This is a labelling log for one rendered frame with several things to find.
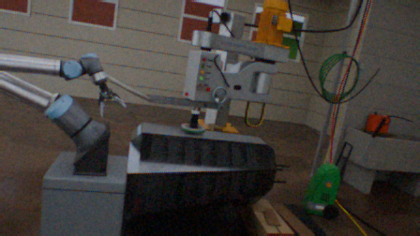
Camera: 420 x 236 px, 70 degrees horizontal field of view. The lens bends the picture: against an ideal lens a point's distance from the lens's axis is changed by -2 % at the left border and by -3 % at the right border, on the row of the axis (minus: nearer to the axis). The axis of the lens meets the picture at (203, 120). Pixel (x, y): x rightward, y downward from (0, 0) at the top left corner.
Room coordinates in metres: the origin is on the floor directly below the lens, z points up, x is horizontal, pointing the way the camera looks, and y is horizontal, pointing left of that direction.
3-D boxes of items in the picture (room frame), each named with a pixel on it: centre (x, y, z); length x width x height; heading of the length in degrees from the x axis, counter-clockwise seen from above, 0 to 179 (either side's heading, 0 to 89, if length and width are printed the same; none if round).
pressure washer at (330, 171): (3.34, -1.50, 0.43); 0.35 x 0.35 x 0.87; 85
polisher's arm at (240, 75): (2.84, -0.26, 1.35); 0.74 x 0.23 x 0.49; 121
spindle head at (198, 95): (2.69, 0.01, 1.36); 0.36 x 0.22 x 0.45; 121
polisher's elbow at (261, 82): (2.99, -0.48, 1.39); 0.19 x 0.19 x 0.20
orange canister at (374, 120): (4.72, -2.76, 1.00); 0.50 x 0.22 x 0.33; 104
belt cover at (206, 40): (2.83, -0.22, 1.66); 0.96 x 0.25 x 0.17; 121
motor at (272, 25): (2.98, -0.49, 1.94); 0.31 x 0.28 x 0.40; 31
